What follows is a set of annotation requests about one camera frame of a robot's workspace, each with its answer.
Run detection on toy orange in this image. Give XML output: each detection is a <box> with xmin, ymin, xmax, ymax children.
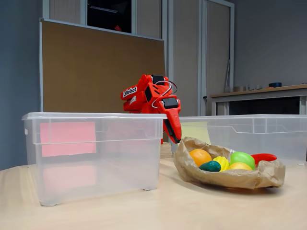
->
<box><xmin>189</xmin><ymin>149</ymin><xmax>213</xmax><ymax>168</ymax></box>

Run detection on dark green toy cucumber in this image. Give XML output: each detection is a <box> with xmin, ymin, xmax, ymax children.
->
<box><xmin>199</xmin><ymin>161</ymin><xmax>222</xmax><ymax>173</ymax></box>

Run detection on yellow toy corn cob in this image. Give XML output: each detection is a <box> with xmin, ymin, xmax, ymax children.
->
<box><xmin>213</xmin><ymin>156</ymin><xmax>230</xmax><ymax>173</ymax></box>

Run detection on green toy apple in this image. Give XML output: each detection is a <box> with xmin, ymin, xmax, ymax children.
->
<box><xmin>229</xmin><ymin>151</ymin><xmax>256</xmax><ymax>171</ymax></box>

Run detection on yellow toy lemon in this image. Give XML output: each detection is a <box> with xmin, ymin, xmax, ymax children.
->
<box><xmin>226</xmin><ymin>162</ymin><xmax>253</xmax><ymax>171</ymax></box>

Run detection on red toy pepper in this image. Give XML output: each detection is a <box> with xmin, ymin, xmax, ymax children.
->
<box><xmin>251</xmin><ymin>153</ymin><xmax>278</xmax><ymax>166</ymax></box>

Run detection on clear plastic bin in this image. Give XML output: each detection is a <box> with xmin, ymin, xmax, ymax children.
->
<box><xmin>21</xmin><ymin>112</ymin><xmax>168</xmax><ymax>207</ymax></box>
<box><xmin>171</xmin><ymin>114</ymin><xmax>307</xmax><ymax>166</ymax></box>

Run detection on yellow paper note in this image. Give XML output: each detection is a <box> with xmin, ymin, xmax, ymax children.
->
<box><xmin>179</xmin><ymin>121</ymin><xmax>212</xmax><ymax>146</ymax></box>

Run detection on wooden base block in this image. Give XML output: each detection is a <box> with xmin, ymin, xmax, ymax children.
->
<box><xmin>160</xmin><ymin>141</ymin><xmax>174</xmax><ymax>159</ymax></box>

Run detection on grey leaning rods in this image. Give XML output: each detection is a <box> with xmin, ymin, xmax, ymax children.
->
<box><xmin>224</xmin><ymin>59</ymin><xmax>231</xmax><ymax>93</ymax></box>

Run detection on crumpled brown paper bag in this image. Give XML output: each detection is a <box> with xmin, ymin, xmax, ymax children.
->
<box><xmin>173</xmin><ymin>136</ymin><xmax>286</xmax><ymax>190</ymax></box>

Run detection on brown cork board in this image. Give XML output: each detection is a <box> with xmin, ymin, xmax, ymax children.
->
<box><xmin>39</xmin><ymin>18</ymin><xmax>166</xmax><ymax>114</ymax></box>

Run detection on grey sideboard with wooden top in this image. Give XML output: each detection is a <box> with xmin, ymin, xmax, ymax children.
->
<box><xmin>210</xmin><ymin>83</ymin><xmax>307</xmax><ymax>116</ymax></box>

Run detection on grey tall cabinet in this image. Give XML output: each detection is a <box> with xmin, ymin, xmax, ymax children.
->
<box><xmin>42</xmin><ymin>0</ymin><xmax>236</xmax><ymax>117</ymax></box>

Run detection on pink paper note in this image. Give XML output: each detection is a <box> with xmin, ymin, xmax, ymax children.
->
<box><xmin>40</xmin><ymin>121</ymin><xmax>97</xmax><ymax>158</ymax></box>

